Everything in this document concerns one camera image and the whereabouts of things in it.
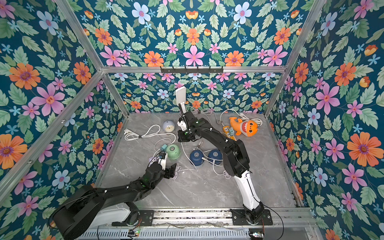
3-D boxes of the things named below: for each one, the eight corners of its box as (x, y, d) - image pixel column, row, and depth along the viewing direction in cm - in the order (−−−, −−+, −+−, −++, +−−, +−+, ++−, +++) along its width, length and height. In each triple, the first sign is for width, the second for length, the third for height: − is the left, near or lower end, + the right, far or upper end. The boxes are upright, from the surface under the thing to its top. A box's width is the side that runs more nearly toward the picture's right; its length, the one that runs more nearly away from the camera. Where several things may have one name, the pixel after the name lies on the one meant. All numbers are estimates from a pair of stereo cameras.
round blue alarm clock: (164, 133, 109) (162, 126, 103) (165, 127, 113) (163, 120, 107) (174, 133, 109) (172, 126, 103) (175, 127, 113) (173, 120, 107)
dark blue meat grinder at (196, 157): (195, 171, 91) (194, 163, 83) (190, 160, 95) (188, 152, 87) (205, 166, 93) (206, 158, 85) (200, 156, 98) (200, 147, 89)
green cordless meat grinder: (167, 156, 97) (164, 148, 89) (175, 150, 100) (173, 141, 92) (175, 164, 94) (172, 156, 86) (183, 157, 97) (181, 149, 89)
